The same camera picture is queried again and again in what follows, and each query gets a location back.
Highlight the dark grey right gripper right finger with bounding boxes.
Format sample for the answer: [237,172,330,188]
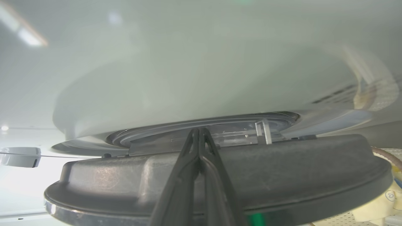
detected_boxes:
[200,127,248,226]

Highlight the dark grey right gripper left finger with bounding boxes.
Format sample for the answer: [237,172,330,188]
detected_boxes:
[150,127,200,226]

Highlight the round dark washing machine door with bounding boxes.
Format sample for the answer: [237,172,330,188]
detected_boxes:
[44,111,394,226]

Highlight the cream garment with blue trim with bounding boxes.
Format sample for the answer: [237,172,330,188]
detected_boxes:
[351,163,402,223]

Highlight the cream perforated laundry basket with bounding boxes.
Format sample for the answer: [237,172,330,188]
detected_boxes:
[309,146,402,226]

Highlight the white front-load washing machine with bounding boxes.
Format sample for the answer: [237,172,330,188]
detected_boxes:
[0,0,402,157]

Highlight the white grey rounded device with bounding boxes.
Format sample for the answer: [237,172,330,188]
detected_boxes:
[0,147,41,168]

